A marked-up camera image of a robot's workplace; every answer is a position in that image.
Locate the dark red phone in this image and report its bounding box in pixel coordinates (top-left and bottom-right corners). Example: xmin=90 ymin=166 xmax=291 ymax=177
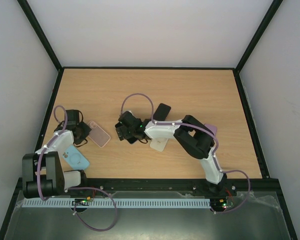
xmin=153 ymin=103 xmax=171 ymax=122

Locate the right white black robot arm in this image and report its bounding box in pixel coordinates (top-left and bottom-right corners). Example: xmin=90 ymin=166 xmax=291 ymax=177
xmin=115 ymin=111 xmax=227 ymax=196

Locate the pink phone case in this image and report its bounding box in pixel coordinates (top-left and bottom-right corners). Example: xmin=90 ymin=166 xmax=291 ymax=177
xmin=87 ymin=120 xmax=111 ymax=148

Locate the white slotted cable duct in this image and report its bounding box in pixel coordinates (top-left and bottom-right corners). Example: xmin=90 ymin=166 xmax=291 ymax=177
xmin=21 ymin=198 xmax=211 ymax=209

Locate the black screen phone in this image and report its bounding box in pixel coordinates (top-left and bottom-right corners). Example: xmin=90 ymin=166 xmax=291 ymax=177
xmin=127 ymin=137 xmax=138 ymax=144

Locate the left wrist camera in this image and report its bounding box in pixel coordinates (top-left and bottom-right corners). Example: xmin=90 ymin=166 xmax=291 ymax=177
xmin=66 ymin=109 xmax=83 ymax=126

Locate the light blue phone case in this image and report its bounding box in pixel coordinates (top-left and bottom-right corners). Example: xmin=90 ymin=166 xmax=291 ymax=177
xmin=62 ymin=145 xmax=90 ymax=170

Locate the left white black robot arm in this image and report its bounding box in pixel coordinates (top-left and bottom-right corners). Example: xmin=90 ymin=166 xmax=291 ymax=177
xmin=22 ymin=121 xmax=91 ymax=201

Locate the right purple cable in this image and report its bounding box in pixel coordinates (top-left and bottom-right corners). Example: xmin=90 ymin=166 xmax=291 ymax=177
xmin=120 ymin=92 xmax=251 ymax=215

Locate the black aluminium frame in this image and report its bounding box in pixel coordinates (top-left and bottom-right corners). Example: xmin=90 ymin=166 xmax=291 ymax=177
xmin=0 ymin=0 xmax=300 ymax=240

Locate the cream white phone case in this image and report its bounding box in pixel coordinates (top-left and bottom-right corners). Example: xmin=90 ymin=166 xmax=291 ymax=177
xmin=150 ymin=138 xmax=169 ymax=152

